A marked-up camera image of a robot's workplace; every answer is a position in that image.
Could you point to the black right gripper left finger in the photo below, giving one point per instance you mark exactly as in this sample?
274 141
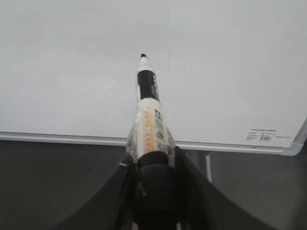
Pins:
111 207

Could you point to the white whiteboard with aluminium frame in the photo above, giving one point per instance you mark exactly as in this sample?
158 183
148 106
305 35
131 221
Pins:
68 70

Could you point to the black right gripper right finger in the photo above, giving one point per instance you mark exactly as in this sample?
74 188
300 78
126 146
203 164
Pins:
204 206

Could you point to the black whiteboard marker white label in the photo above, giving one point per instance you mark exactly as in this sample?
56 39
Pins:
150 144

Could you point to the barcode sticker on whiteboard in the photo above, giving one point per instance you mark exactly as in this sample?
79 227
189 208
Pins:
260 134

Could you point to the white whiteboard stand leg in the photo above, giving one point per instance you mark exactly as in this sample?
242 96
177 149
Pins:
208 168

